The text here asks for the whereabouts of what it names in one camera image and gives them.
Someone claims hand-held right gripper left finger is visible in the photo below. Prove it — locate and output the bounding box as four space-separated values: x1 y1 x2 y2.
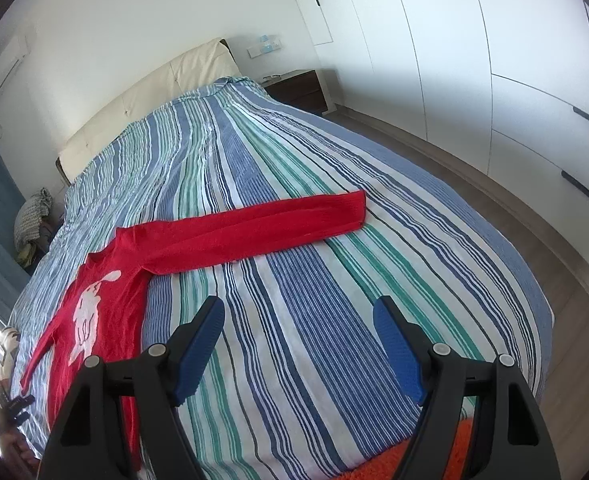
38 295 225 480

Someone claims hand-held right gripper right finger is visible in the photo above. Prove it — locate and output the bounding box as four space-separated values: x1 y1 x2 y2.
373 295 562 480

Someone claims orange fuzzy cloth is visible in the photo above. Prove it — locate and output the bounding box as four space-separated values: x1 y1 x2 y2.
345 417 480 480

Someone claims white wardrobe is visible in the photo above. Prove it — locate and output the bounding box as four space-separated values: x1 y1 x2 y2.
279 0 589 221

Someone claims cream padded headboard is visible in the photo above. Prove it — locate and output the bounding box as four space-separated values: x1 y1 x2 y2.
56 37 238 186

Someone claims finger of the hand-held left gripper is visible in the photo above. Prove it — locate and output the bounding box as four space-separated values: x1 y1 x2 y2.
3 394 36 423

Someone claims pile of checked clothes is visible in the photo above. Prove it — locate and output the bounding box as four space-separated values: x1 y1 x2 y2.
13 187 54 266

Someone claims red sweater with white figure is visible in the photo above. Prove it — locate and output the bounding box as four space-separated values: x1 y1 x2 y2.
19 191 368 473

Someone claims wall switch panel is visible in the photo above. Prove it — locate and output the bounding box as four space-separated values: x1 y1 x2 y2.
248 35 280 58

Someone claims dark wooden nightstand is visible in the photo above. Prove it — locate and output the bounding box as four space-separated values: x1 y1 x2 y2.
263 69 335 117

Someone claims white air conditioner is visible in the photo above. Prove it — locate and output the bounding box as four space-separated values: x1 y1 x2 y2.
0 35 30 111

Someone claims striped bed cover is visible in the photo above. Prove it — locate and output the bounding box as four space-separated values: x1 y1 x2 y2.
7 76 555 480

